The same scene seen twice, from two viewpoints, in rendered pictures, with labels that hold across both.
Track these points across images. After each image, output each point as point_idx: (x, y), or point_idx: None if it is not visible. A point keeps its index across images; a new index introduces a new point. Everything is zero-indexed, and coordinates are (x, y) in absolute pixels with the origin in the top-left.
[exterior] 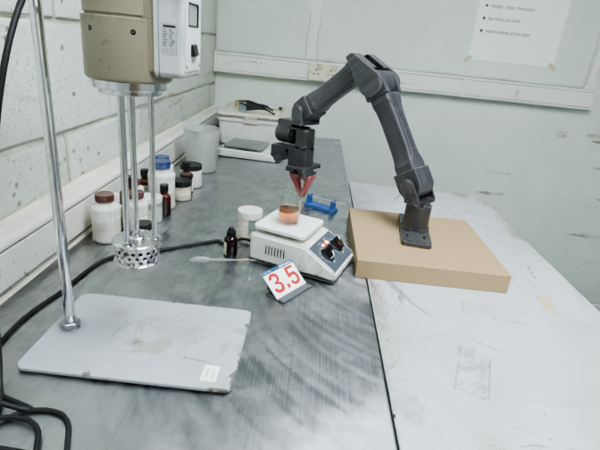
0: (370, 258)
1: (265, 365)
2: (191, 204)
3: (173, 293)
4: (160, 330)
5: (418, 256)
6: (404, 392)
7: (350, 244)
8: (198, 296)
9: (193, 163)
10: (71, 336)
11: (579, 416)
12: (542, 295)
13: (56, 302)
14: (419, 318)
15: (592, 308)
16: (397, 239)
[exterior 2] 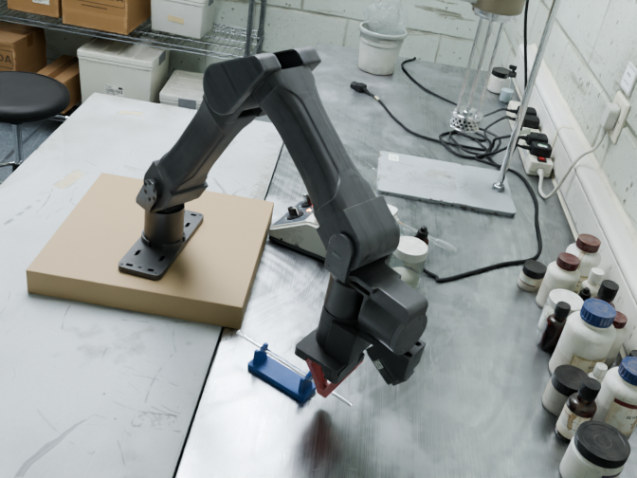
0: (257, 202)
1: (359, 163)
2: (530, 385)
3: (448, 215)
4: (437, 181)
5: (195, 201)
6: (271, 143)
7: (257, 269)
8: (426, 211)
9: (600, 443)
10: (490, 183)
11: (166, 123)
12: (57, 187)
13: (530, 214)
14: (227, 179)
15: (19, 171)
16: (202, 229)
